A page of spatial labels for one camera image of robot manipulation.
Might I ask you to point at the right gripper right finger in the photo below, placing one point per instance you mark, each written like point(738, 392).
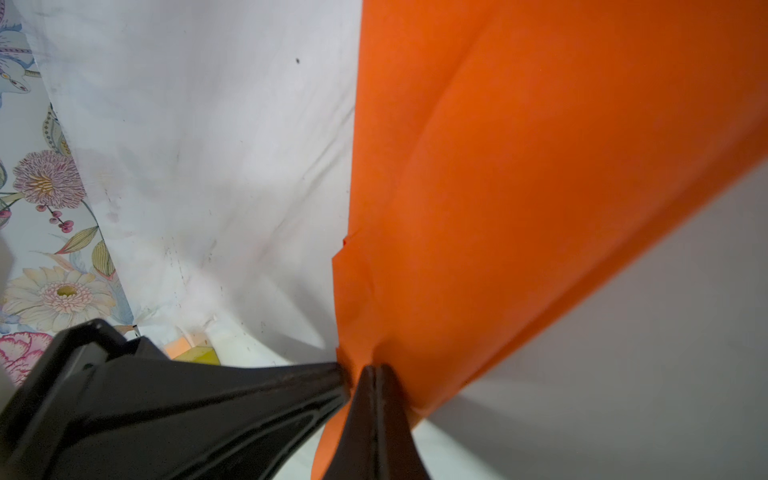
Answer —
point(396, 455)

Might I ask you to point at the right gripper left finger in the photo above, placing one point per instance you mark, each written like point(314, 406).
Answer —
point(354, 458)

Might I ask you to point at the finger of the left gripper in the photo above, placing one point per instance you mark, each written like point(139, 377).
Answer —
point(99, 406)

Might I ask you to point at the orange square paper sheet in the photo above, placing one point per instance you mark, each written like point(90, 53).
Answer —
point(558, 234)

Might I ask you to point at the yellow rectangular block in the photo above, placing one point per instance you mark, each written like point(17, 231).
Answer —
point(199, 354)

